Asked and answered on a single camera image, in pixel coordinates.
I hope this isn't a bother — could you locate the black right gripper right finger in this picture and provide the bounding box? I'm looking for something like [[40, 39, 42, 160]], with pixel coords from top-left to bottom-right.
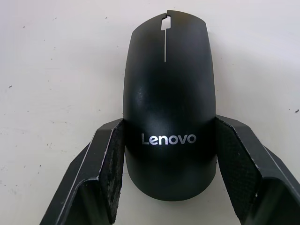
[[215, 117, 300, 225]]

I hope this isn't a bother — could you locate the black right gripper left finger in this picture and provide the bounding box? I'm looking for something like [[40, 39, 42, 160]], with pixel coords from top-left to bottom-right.
[[38, 118, 125, 225]]

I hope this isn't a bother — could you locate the black Lenovo mouse cover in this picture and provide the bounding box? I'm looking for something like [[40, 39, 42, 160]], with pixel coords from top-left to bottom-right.
[[122, 9, 219, 202]]

